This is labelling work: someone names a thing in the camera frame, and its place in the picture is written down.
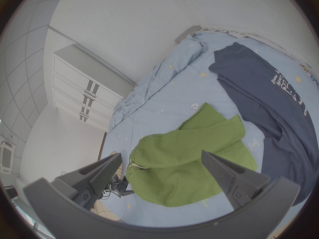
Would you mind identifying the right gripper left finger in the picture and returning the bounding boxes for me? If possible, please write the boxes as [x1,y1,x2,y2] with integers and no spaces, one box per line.
[51,153,122,210]

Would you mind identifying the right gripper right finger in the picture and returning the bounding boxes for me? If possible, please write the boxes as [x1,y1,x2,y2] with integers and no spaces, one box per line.
[201,150,271,211]

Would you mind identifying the green shorts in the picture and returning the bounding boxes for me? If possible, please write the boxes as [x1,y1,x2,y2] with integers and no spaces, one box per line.
[125,102,258,207]

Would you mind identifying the round woven basket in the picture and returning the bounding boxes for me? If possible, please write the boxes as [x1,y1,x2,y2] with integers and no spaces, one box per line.
[108,150,124,177]

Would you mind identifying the bed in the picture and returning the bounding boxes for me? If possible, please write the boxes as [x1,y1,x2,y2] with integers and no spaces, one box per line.
[98,0,319,230]

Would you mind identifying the dark blue T-shirt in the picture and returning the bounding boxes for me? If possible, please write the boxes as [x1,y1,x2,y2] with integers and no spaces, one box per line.
[209,42,319,206]

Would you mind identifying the white wardrobe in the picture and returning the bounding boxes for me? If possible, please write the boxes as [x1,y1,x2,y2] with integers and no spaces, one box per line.
[52,45,137,134]

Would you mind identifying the white ceiling air vent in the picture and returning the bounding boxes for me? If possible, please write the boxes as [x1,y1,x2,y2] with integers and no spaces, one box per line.
[0,134,17,174]

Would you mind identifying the pale blue quilt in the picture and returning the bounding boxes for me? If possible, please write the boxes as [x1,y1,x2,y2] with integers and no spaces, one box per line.
[108,33,208,134]

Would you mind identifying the grey bedside table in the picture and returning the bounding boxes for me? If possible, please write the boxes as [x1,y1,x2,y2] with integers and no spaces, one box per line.
[175,26,202,44]

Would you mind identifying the white cord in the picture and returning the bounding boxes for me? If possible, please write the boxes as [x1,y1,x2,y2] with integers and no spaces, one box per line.
[183,0,208,28]

